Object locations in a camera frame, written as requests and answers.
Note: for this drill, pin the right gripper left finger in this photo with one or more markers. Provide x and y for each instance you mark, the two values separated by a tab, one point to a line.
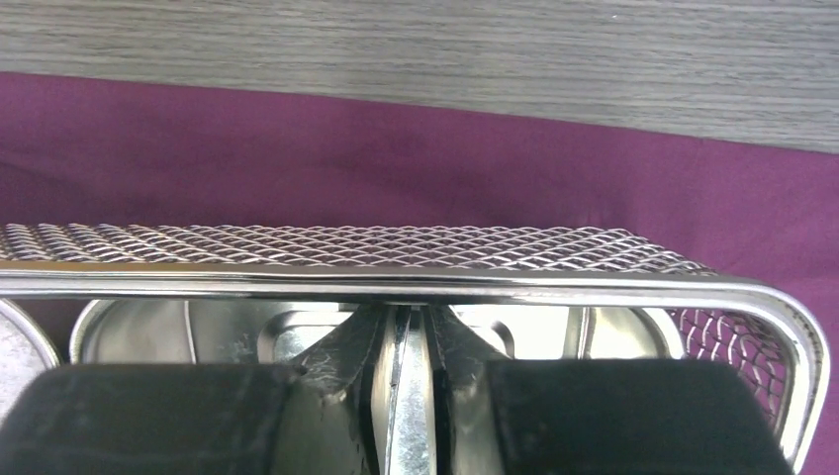
308	416

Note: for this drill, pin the purple cloth wrap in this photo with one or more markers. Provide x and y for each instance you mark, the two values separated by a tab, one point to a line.
88	151

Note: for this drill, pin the steel surgical forceps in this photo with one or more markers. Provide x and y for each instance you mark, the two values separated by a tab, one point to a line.
410	440

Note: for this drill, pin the steel instrument tray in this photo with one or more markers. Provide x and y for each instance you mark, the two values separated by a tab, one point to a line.
772	339

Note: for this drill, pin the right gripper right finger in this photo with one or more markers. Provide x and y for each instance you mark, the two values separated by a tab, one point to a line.
496	415

